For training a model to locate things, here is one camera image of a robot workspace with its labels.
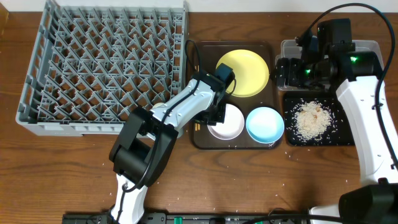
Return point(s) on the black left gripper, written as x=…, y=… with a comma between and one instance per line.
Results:
x=212, y=115

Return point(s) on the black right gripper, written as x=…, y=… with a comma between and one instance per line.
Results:
x=293, y=65

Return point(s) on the white pink shallow bowl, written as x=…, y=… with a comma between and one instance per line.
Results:
x=232, y=126

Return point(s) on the rice leftovers pile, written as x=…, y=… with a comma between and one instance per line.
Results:
x=311, y=121

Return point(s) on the light blue bowl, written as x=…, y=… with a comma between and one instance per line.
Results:
x=265, y=125

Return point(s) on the pale green plastic cup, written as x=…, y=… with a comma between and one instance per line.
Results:
x=157, y=105

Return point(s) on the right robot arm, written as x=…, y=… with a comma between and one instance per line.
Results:
x=355, y=78

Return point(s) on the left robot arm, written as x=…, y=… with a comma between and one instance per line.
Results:
x=144, y=145

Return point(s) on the clear plastic bin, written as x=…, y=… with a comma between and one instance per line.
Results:
x=289, y=49

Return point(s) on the black rectangular tray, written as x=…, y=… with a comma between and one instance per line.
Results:
x=340, y=135

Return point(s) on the yellow round plate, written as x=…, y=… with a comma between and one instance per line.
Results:
x=250, y=69

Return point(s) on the dark brown serving tray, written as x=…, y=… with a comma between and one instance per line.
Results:
x=210, y=53

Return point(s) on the grey plastic dish rack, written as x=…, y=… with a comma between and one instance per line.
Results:
x=91, y=66

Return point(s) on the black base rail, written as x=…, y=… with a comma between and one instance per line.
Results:
x=157, y=218

